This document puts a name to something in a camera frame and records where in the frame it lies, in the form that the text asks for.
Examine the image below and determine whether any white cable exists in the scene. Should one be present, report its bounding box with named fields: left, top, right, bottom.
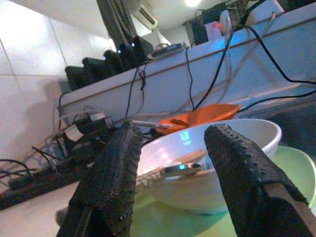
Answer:
left=172, top=11, right=277, bottom=114

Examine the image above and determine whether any white pink box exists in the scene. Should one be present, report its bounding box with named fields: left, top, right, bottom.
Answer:
left=204, top=21, right=223, bottom=40

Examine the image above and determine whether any thick black cable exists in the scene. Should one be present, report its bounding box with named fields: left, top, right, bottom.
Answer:
left=194, top=29, right=235, bottom=111

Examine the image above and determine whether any black power adapter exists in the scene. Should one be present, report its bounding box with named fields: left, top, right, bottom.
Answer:
left=56, top=111, right=117, bottom=161

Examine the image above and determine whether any grey flat device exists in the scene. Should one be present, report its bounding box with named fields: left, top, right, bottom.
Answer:
left=151, top=42, right=184, bottom=57

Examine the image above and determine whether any black cooktop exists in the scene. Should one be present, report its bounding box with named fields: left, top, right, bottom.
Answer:
left=238, top=95, right=316, bottom=161

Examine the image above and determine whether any silver utensil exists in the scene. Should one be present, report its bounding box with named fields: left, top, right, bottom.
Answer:
left=132, top=119, right=189, bottom=129

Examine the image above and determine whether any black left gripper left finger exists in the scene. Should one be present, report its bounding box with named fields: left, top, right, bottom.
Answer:
left=56, top=120, right=144, bottom=237

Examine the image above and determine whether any thin black cable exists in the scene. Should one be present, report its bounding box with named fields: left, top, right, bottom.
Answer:
left=124, top=61, right=149, bottom=120
left=185, top=46, right=196, bottom=111

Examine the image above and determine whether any white air conditioner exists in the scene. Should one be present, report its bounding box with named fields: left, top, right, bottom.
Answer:
left=137, top=3, right=158, bottom=27

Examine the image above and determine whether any white charger device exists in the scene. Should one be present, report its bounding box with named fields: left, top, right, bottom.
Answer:
left=219, top=9, right=233, bottom=36

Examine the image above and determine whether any white ceramic bowl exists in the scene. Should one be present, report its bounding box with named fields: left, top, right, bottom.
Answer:
left=134, top=118, right=282, bottom=215

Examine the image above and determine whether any black power strip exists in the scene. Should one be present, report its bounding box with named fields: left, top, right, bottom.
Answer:
left=0, top=165, right=84, bottom=211

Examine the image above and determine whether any black box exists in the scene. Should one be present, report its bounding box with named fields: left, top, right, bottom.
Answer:
left=191, top=19, right=208, bottom=45

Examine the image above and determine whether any light green plate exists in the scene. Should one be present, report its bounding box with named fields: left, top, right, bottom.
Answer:
left=129, top=145, right=316, bottom=237

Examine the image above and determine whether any orange plastic plate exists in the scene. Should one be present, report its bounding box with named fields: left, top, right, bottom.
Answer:
left=159, top=103, right=242, bottom=135

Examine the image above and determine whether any dark grey curtain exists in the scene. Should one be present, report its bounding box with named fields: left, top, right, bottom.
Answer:
left=96, top=0, right=138, bottom=48

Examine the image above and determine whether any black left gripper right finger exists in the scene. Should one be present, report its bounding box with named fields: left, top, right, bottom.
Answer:
left=204, top=123, right=316, bottom=237

